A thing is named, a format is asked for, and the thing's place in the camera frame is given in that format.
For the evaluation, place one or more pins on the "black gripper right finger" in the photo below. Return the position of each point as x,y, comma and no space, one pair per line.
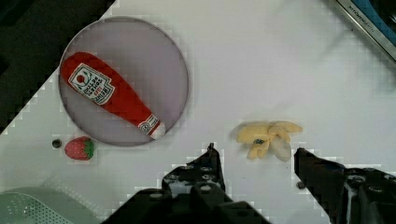
348,195

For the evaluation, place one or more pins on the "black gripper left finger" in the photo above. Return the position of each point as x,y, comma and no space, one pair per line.
193,193

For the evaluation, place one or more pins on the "yellow plush peeled banana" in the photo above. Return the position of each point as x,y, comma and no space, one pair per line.
264,136

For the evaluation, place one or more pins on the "red plush strawberry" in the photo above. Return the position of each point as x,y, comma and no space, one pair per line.
80,149

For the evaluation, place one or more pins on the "grey round plate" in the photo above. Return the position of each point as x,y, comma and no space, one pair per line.
148,59

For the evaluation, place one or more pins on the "red plush ketchup bottle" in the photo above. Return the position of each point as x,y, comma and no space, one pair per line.
99,83

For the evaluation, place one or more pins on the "green plastic colander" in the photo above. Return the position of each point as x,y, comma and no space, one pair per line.
37,205

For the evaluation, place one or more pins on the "silver toaster oven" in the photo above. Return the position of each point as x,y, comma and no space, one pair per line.
376,19

